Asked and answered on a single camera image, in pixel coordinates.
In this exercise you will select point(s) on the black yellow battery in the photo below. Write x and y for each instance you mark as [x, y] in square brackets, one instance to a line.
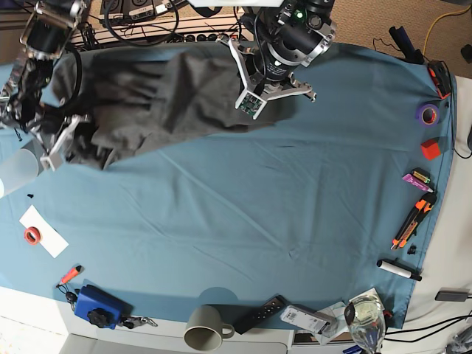
[421, 175]

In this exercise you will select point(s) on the frosted plastic cup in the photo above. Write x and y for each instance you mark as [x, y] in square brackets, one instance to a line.
[17, 171]

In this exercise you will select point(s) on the black power strip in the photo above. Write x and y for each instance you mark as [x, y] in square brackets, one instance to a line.
[200, 37]

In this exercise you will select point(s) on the purple tape roll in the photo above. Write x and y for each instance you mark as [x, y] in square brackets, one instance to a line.
[427, 114]

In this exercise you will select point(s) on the keys with carabiner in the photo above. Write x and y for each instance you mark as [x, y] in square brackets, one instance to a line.
[133, 322]

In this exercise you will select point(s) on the black remote control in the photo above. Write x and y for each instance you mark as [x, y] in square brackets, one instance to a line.
[256, 316]

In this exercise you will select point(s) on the white paper sheet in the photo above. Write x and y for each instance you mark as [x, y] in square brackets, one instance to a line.
[52, 241]

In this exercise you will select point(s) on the red cube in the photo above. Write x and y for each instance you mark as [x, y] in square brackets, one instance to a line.
[431, 149]

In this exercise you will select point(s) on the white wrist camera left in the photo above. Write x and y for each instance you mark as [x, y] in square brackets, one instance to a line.
[250, 103]

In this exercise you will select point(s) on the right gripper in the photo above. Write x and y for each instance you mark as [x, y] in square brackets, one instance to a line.
[52, 132]

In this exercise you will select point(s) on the blue table cloth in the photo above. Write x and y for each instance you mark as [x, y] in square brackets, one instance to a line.
[304, 208]

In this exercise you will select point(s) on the dark grey T-shirt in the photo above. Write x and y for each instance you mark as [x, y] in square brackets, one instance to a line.
[137, 106]

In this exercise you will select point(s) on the white packaged device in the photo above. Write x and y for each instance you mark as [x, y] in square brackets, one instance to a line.
[315, 322]

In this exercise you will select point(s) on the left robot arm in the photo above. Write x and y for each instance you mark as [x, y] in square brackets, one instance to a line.
[285, 38]

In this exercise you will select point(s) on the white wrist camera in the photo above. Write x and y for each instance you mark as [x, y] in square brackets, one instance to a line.
[250, 103]
[51, 162]

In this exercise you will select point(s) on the blue box with knob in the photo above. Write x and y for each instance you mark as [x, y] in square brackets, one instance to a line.
[100, 308]

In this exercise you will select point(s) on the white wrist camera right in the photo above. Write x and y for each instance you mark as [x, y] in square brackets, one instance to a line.
[51, 162]

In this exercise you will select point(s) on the white black marker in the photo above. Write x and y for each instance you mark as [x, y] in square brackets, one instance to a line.
[398, 269]

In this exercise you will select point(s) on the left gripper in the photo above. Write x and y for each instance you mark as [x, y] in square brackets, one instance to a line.
[268, 70]

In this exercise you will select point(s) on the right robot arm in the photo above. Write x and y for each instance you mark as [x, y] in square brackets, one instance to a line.
[46, 36]

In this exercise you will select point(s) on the clear wine glass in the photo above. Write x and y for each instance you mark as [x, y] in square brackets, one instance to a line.
[365, 320]

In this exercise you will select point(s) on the orange black utility knife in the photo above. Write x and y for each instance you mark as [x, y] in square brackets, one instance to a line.
[415, 217]

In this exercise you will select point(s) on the grey ceramic mug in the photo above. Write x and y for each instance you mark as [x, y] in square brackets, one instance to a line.
[205, 330]

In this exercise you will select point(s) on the red tape roll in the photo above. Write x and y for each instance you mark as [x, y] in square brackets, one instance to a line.
[32, 235]

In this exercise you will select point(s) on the orange pen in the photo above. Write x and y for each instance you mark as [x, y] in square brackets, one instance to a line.
[71, 274]

